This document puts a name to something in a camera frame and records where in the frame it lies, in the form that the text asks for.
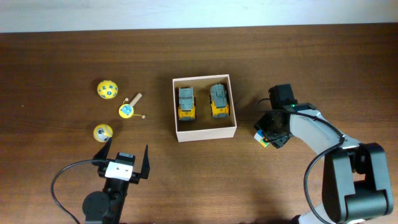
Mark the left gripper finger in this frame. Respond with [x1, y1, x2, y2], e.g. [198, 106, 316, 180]
[92, 138, 113, 165]
[140, 146, 150, 179]

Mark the two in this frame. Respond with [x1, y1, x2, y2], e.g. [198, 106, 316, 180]
[254, 129, 269, 147]

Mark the yellow grey tanker truck toy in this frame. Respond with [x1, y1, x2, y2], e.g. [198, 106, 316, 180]
[210, 83, 229, 118]

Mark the yellow grey dump truck toy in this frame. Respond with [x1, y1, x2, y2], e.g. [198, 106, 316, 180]
[178, 87, 196, 121]

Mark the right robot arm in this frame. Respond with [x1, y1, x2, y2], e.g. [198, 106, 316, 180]
[254, 84, 394, 223]

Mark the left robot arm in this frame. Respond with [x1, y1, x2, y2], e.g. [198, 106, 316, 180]
[82, 139, 150, 224]

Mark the yellow ball with eye face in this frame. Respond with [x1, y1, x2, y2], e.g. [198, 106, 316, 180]
[93, 124, 113, 142]

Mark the yellow wooden rattle drum toy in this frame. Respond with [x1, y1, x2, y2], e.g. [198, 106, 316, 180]
[118, 93, 146, 119]

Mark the yellow ball with blue letters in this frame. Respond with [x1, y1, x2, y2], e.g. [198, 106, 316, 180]
[97, 80, 119, 100]

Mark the pink cardboard box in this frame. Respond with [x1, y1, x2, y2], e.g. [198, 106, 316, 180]
[172, 74, 237, 142]

